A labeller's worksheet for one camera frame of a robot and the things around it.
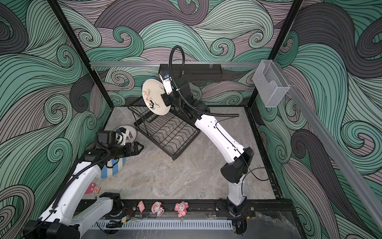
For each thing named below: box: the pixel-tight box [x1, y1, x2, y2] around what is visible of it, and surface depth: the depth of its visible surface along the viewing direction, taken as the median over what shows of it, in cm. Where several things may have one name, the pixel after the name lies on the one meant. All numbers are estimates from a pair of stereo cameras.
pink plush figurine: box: [174, 201, 189, 218], surface depth 72 cm
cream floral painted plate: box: [141, 78, 172, 116], surface depth 79 cm
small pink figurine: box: [137, 200, 146, 214], surface depth 74 cm
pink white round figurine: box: [151, 201, 165, 217], surface depth 73 cm
